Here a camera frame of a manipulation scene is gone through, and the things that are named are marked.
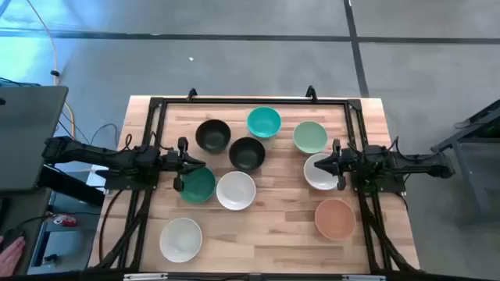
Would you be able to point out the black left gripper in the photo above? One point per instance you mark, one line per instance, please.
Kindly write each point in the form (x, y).
(168, 161)

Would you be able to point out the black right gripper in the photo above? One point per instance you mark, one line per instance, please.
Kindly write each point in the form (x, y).
(345, 162)

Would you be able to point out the white bowl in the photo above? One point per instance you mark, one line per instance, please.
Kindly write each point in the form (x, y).
(236, 191)
(180, 240)
(318, 182)

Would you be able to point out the dark green bowl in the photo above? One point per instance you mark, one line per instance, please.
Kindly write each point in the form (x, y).
(199, 188)

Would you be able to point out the pale green bowl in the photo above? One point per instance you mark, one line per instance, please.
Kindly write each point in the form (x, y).
(310, 137)

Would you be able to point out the black bowl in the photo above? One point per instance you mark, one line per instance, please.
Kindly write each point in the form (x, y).
(213, 136)
(247, 154)

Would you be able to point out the peach bowl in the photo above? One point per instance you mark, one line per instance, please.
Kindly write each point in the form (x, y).
(335, 219)

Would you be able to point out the turquoise bowl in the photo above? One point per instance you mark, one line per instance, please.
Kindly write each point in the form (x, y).
(264, 122)

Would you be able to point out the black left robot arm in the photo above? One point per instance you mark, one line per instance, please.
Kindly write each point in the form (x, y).
(97, 156)

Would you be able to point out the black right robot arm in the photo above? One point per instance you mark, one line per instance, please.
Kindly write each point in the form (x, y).
(414, 166)

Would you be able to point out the black table clamp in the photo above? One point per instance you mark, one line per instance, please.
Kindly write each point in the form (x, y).
(191, 94)
(311, 93)

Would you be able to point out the red and white gadget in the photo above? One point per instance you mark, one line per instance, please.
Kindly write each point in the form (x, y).
(66, 221)

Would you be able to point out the grey side table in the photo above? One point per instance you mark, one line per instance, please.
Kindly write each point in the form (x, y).
(468, 133)

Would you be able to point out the dark grey laptop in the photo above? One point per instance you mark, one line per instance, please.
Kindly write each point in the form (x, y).
(27, 136)

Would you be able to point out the black computer mouse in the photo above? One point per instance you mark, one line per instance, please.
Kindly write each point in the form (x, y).
(14, 235)

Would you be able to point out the person's hand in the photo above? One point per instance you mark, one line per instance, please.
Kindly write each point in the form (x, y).
(11, 257)

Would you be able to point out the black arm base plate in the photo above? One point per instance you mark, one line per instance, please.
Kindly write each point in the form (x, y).
(129, 183)
(390, 187)

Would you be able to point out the black aluminium table frame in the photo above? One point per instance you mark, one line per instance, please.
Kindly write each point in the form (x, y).
(254, 101)

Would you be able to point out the silver mounting bracket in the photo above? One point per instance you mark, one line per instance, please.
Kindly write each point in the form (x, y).
(145, 277)
(363, 278)

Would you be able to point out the black desk bracket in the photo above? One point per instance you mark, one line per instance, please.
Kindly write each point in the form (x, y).
(70, 188)

